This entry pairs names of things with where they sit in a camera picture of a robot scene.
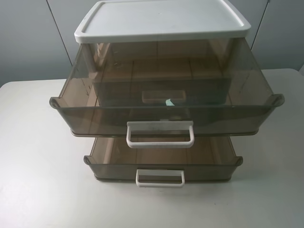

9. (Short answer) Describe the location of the smoky transparent middle drawer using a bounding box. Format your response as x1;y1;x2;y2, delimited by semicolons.
93;78;231;107

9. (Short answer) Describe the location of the smoky transparent drawer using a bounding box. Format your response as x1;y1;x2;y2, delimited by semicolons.
93;78;231;107
50;38;285;137
84;136;243;183

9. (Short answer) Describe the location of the white plastic drawer cabinet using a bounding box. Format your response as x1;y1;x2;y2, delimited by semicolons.
74;0;252;105

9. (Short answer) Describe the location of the smoky transparent upper drawer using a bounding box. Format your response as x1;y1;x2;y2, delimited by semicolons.
50;38;285;137

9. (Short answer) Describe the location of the smoky transparent lower drawer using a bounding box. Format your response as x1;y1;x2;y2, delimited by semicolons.
84;136;243;183

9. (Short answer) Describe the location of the white upper drawer handle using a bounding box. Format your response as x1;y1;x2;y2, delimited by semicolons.
126;121;195;149

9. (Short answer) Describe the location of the white drawer handle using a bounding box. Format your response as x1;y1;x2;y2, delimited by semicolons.
135;169;185;188
126;121;195;149

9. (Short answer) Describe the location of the white lower drawer handle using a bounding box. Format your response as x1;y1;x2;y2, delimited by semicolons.
135;169;185;188

